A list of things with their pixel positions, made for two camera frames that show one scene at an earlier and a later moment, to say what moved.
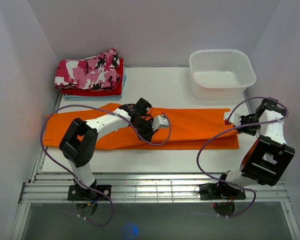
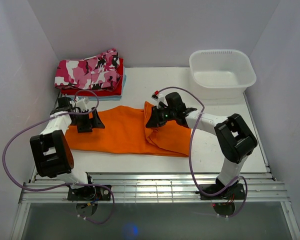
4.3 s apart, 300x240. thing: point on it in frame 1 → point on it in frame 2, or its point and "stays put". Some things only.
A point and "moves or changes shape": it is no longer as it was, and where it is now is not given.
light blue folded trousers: (97, 97) stays put
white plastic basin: (221, 74) stays put
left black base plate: (75, 193) stays put
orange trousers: (180, 128) moves or changes shape
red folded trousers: (117, 91) stays put
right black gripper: (242, 130) → (154, 120)
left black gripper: (147, 136) → (94, 122)
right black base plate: (220, 191) stays put
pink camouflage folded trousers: (101, 71) stays put
